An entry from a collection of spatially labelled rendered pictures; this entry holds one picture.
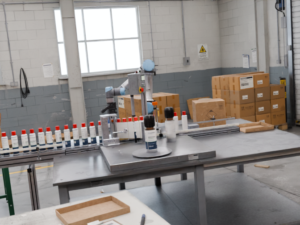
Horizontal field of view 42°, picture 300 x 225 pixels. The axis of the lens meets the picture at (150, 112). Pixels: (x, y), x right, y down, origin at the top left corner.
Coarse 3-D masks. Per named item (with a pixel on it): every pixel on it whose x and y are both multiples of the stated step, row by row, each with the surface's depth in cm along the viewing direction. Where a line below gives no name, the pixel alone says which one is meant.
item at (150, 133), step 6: (144, 120) 298; (150, 120) 295; (150, 126) 295; (150, 132) 295; (150, 138) 296; (156, 138) 300; (150, 144) 297; (156, 144) 299; (150, 150) 298; (156, 150) 300
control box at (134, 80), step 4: (128, 76) 356; (132, 76) 354; (136, 76) 353; (140, 76) 358; (128, 80) 356; (132, 80) 355; (136, 80) 353; (140, 80) 358; (144, 80) 366; (132, 84) 355; (136, 84) 354; (140, 84) 358; (132, 88) 356; (136, 88) 355; (140, 88) 357; (144, 88) 366; (132, 92) 357; (136, 92) 355; (140, 92) 357; (144, 92) 367
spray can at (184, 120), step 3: (183, 111) 368; (183, 114) 367; (183, 117) 366; (186, 117) 367; (183, 120) 366; (186, 120) 367; (183, 123) 367; (186, 123) 367; (183, 126) 368; (186, 126) 367; (183, 129) 368; (186, 129) 368; (186, 132) 368
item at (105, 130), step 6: (102, 120) 335; (114, 120) 340; (102, 126) 336; (114, 126) 341; (102, 132) 338; (108, 132) 338; (102, 138) 344; (108, 138) 338; (114, 138) 339; (108, 144) 339; (114, 144) 340
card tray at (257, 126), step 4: (240, 124) 396; (244, 124) 397; (248, 124) 398; (252, 124) 399; (256, 124) 400; (260, 124) 401; (264, 124) 393; (268, 124) 386; (240, 128) 393; (244, 128) 391; (248, 128) 390; (252, 128) 371; (256, 128) 372; (260, 128) 373; (264, 128) 374; (268, 128) 375; (272, 128) 376; (244, 132) 373; (248, 132) 371
